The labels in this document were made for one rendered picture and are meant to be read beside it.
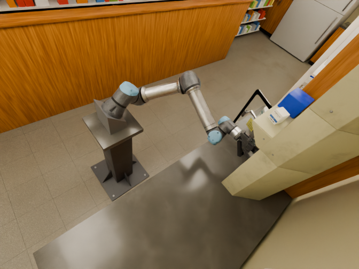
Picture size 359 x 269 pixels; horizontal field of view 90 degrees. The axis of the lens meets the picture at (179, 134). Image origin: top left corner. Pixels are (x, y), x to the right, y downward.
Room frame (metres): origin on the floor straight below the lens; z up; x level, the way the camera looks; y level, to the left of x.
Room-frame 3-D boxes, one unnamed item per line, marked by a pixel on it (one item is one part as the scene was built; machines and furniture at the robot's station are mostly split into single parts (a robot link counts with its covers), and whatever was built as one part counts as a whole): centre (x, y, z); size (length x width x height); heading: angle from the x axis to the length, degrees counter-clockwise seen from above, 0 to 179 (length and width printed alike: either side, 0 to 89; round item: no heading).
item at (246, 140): (0.73, -0.40, 1.25); 0.12 x 0.08 x 0.09; 55
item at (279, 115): (0.69, -0.40, 1.54); 0.05 x 0.05 x 0.06; 41
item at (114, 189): (0.71, 0.49, 0.45); 0.48 x 0.48 x 0.90; 57
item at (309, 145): (0.62, -0.58, 1.33); 0.32 x 0.25 x 0.77; 145
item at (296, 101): (0.81, -0.49, 1.56); 0.10 x 0.10 x 0.09; 55
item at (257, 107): (0.96, -0.47, 1.19); 0.30 x 0.01 x 0.40; 34
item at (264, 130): (0.73, -0.43, 1.46); 0.32 x 0.11 x 0.10; 145
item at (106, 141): (0.71, 0.49, 0.92); 0.32 x 0.32 x 0.04; 57
